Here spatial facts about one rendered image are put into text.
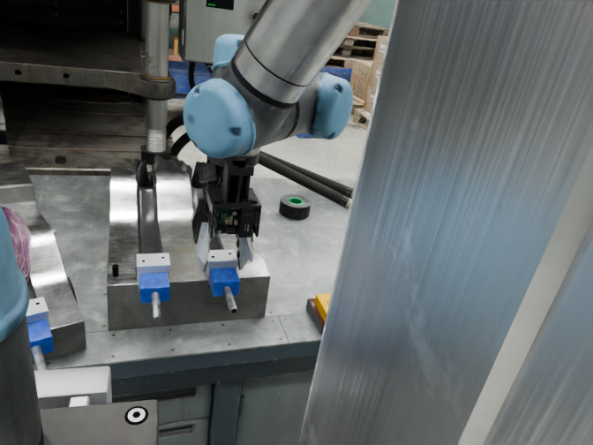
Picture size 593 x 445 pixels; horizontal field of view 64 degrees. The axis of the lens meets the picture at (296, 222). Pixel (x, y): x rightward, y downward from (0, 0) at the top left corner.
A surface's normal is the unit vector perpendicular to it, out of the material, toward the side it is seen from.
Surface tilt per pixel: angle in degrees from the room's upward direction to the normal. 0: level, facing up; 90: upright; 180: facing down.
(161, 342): 0
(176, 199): 28
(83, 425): 0
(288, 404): 90
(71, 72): 90
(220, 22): 90
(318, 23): 110
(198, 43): 90
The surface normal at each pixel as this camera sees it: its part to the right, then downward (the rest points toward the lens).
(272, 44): -0.45, 0.40
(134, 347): 0.15, -0.88
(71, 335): 0.57, 0.45
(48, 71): 0.30, 0.47
